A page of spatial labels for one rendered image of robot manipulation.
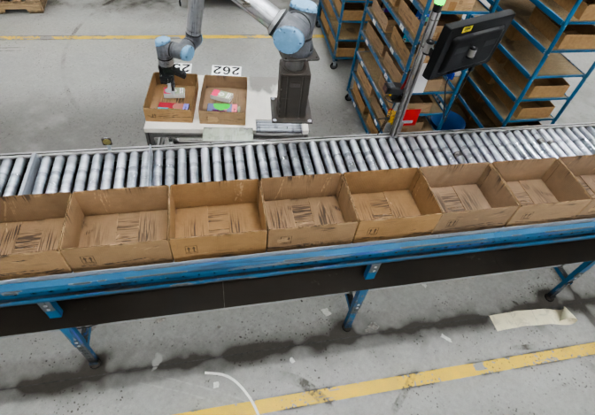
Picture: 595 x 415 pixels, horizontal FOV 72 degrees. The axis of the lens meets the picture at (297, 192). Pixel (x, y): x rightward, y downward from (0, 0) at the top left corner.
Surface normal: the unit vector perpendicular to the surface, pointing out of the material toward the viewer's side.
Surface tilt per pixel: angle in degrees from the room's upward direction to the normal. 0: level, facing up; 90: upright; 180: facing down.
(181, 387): 0
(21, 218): 89
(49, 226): 2
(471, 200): 1
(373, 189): 89
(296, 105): 90
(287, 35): 93
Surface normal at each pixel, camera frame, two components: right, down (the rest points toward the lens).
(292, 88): 0.08, 0.76
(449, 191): 0.09, -0.66
